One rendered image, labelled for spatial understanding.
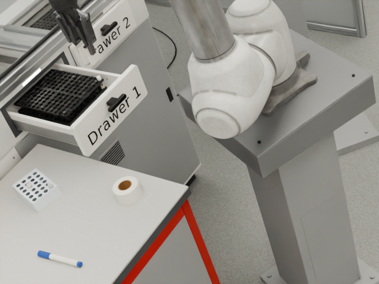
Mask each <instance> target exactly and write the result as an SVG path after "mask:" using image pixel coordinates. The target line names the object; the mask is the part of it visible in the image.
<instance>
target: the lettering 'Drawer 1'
mask: <svg viewBox="0 0 379 284"><path fill-rule="evenodd" d="M134 89H135V90H136V93H137V97H136V98H138V97H139V96H140V95H141V94H138V92H137V89H136V87H134V88H133V90H134ZM128 98H129V97H128ZM128 98H127V99H126V100H125V101H126V103H127V100H128ZM121 105H123V107H122V108H121V109H120V107H121ZM121 105H120V107H119V110H120V113H124V112H125V110H126V108H125V110H124V111H123V112H122V111H121V110H122V109H123V108H124V107H125V104H121ZM127 106H128V107H129V105H128V103H127ZM116 114H117V116H116V115H115V114H114V113H112V115H113V119H112V118H111V117H109V118H110V119H111V120H112V122H113V123H114V122H115V120H114V116H115V117H116V118H117V119H118V113H117V110H116ZM105 122H107V124H108V128H107V129H106V128H105V127H106V125H107V124H106V125H105V126H104V129H105V130H106V131H107V130H108V129H109V127H110V124H109V122H108V121H104V123H103V125H104V124H105ZM100 128H101V126H100V127H99V128H98V131H99V133H100V135H101V136H102V134H101V132H100ZM92 133H95V135H96V140H95V141H94V143H92V140H91V138H90V135H91V134H92ZM88 138H89V140H90V142H91V144H92V145H94V144H95V142H96V141H97V139H98V135H97V133H96V132H95V131H92V132H91V133H90V134H89V135H88Z"/></svg>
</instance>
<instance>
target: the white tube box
mask: <svg viewBox="0 0 379 284"><path fill-rule="evenodd" d="M27 182H30V183H31V185H32V188H30V189H29V188H28V187H27V185H26V183H27ZM48 182H52V184H53V188H51V189H50V188H49V186H48V185H47V183H48ZM12 187H13V189H14V191H15V192H16V194H17V195H18V196H19V197H20V198H21V199H22V200H23V201H25V202H26V203H27V204H28V205H29V206H30V207H31V208H32V209H34V210H35V211H36V212H37V213H39V212H41V211H42V210H43V209H44V208H46V207H47V206H48V205H50V204H51V203H53V201H55V200H56V199H58V198H59V197H60V196H62V193H61V191H60V189H59V187H58V186H57V185H56V184H55V183H54V182H53V181H51V180H50V179H49V178H48V177H46V176H45V175H44V174H43V173H41V172H40V171H39V170H37V169H36V168H35V169H34V170H33V171H31V172H30V173H28V174H27V175H25V176H24V177H23V178H21V179H20V180H19V181H17V182H16V183H15V184H13V185H12Z"/></svg>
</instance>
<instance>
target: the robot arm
mask: <svg viewBox="0 0 379 284"><path fill-rule="evenodd" d="M77 1H78V0H49V3H50V5H51V7H52V9H53V10H55V12H53V13H52V14H51V15H52V17H53V18H54V19H55V20H56V22H57V23H58V25H59V26H60V29H61V30H62V32H63V34H64V35H65V37H66V39H67V41H68V42H69V43H71V42H72V43H73V44H74V45H75V46H76V47H77V50H78V52H79V53H80V55H81V57H82V60H83V62H84V63H85V65H86V66H88V65H89V64H90V63H91V66H93V67H94V66H95V65H96V64H97V63H98V62H99V61H100V60H99V58H98V56H97V54H96V50H95V48H94V45H93V43H94V42H96V36H95V33H94V30H93V27H92V24H91V21H90V13H89V12H86V13H84V12H82V11H81V9H80V7H79V6H78V4H77ZM169 2H170V4H171V6H172V8H173V10H174V13H175V15H176V17H177V19H178V21H179V23H180V26H181V28H182V30H183V33H184V35H185V36H186V39H187V41H188V43H189V46H190V48H191V50H192V54H191V56H190V58H189V61H188V71H189V78H190V82H191V90H192V96H193V100H192V111H193V115H194V118H195V121H196V123H197V124H198V125H199V126H200V128H201V129H202V130H203V131H204V132H205V133H207V134H208V135H210V136H212V137H216V138H219V139H228V138H231V137H234V136H238V135H240V134H242V133H243V132H244V131H246V130H247V129H248V128H249V127H250V126H251V125H252V124H253V123H254V122H255V121H256V120H257V118H258V116H259V115H260V113H262V114H263V115H264V116H271V115H272V114H274V112H275V111H276V110H277V109H278V108H279V107H280V106H282V105H283V104H285V103H286V102H287V101H289V100H290V99H291V98H293V97H294V96H296V95H297V94H298V93H300V92H301V91H303V90H304V89H305V88H307V87H309V86H311V85H314V84H315V83H316V82H317V81H318V79H317V76H316V74H314V73H310V72H307V71H305V70H303V69H302V67H303V66H304V65H305V64H306V63H307V61H308V60H309V59H310V54H309V53H308V51H306V50H303V51H301V52H298V53H296V54H294V47H293V42H292V38H291V35H290V31H289V27H288V24H287V21H286V19H285V16H284V15H283V13H282V11H281V10H280V9H279V8H278V6H277V5H276V4H275V3H274V2H273V1H272V0H236V1H234V2H233V3H232V5H230V7H229V8H228V10H227V12H226V14H225V13H224V10H223V8H222V5H221V3H220V1H219V0H169Z"/></svg>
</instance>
